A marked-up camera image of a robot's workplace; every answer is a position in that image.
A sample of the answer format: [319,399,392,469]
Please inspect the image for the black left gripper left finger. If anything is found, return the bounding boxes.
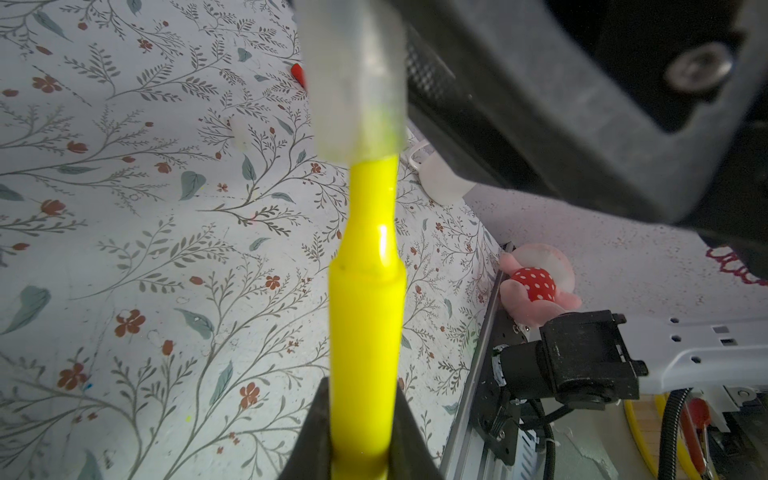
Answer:
[278,377,332,480]

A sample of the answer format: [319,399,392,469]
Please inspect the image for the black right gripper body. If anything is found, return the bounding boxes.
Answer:
[395,1,767,278]

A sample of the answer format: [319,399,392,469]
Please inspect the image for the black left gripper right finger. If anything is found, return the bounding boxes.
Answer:
[388,387,443,480]

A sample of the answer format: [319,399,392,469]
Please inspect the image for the yellow highlighter pen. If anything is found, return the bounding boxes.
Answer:
[329,155,407,479]

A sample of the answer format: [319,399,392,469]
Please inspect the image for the translucent pen cap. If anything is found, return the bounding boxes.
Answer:
[229,114,251,153]
[293,1,407,167]

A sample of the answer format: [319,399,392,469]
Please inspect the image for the white red marker pen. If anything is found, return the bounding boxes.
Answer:
[290,63,307,90]

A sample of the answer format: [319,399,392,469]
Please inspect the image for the pink plush toy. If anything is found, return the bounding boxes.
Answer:
[499,243,582,328]

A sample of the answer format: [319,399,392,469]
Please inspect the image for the white ceramic mug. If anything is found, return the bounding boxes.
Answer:
[405,139,476,206]

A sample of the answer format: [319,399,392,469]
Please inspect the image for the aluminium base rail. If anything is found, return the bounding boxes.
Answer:
[439,272,542,479]

